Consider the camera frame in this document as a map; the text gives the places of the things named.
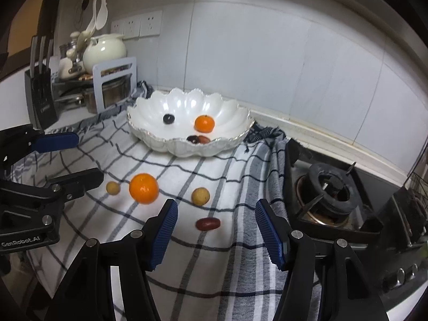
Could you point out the red jujube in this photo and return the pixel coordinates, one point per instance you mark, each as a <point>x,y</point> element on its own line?
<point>204,138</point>
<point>207,223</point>

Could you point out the black knife block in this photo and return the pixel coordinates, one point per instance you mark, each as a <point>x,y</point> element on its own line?
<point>40,100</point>

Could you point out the wooden trivet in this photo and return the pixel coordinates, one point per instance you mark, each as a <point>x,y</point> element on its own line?
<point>110,72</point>

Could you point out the black glass stove top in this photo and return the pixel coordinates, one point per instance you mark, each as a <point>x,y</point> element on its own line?
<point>367,180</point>

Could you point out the orange mandarin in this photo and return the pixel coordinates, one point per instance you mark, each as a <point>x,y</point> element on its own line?
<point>143,188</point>
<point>204,123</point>

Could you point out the steel pan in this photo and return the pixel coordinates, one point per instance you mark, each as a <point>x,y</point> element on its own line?
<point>72,100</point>

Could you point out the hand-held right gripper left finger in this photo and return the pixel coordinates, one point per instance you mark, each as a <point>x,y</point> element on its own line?
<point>164,237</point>

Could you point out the white pot stand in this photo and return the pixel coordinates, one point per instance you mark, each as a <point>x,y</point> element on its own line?
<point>97,93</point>

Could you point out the cream ceramic pot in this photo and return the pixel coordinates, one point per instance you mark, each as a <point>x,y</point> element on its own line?
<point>105,50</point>

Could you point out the steel pot with lid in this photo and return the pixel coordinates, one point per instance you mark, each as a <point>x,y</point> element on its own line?
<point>67,48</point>

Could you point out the cream saucepan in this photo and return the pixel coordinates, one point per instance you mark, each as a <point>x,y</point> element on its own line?
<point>72,67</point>

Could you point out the white scalloped bowl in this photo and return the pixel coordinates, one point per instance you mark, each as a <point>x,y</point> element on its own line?
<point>180,103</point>

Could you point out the tan longan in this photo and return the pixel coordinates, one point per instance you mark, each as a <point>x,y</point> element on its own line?
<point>200,196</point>
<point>113,187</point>

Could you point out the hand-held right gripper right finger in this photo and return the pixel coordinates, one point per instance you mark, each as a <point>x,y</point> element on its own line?
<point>271,237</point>

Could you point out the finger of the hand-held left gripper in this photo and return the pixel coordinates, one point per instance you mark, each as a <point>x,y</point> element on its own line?
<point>77,180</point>
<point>57,140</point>

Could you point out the white plastic spoon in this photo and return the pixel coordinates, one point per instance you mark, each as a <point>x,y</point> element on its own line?
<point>92,20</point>

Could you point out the brown wooden window frame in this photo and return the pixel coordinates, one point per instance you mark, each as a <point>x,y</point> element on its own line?
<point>43,16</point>

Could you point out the steel stove knob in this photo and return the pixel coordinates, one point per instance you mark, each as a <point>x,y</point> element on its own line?
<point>399,276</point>
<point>415,269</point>

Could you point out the black scissors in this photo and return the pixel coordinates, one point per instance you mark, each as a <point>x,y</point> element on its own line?
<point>84,5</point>

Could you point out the black gas burner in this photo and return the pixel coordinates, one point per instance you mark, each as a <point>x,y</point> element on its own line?
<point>329,190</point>
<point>406,207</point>

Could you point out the white wall socket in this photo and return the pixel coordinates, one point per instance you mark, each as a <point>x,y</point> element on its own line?
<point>117,26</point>
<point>151,22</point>
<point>132,25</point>

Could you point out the black white checked cloth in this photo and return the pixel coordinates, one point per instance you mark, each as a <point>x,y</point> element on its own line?
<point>207,267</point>

